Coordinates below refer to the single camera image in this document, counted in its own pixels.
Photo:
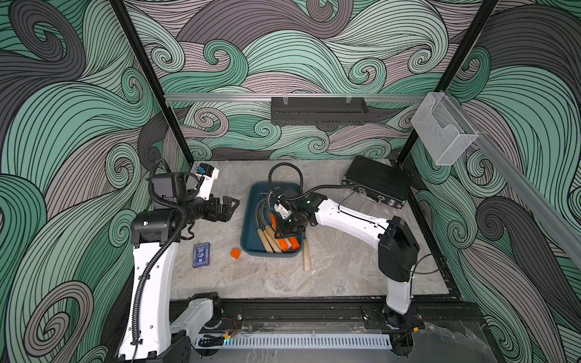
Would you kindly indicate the blue card pack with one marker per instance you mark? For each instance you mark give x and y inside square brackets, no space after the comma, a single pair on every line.
[201,255]

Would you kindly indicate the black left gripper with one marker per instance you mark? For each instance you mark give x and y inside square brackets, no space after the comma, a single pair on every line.
[223,211]

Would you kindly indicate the black perforated wall shelf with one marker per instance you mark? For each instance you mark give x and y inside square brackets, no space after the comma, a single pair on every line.
[326,112]

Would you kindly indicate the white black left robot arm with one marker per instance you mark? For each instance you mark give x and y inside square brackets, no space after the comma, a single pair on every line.
[178,199]

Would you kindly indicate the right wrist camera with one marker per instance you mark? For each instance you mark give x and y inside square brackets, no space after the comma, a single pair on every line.
[283,208]

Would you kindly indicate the white slotted cable duct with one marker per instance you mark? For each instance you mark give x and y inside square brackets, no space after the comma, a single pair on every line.
[299,341]

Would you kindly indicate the teal plastic storage tray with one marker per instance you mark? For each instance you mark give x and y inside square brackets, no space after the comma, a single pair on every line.
[250,242]

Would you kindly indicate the orange handle sickle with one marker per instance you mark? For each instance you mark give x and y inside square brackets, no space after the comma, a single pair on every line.
[284,245]
[294,243]

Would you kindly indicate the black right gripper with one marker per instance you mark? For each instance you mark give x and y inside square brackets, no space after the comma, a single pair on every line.
[283,232]

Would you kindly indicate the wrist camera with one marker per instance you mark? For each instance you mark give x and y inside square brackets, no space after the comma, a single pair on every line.
[283,208]
[205,175]

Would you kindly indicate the black case with latches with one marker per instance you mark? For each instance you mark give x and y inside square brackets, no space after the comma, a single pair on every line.
[378,181]

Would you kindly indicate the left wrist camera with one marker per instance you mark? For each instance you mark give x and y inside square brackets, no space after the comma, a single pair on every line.
[205,175]

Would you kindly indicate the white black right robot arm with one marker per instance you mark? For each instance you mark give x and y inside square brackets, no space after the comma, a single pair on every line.
[397,247]

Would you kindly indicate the clear plastic wall bin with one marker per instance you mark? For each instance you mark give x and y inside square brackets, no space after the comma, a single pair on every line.
[444,128]

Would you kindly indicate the small orange block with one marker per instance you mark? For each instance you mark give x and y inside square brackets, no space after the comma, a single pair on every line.
[235,253]

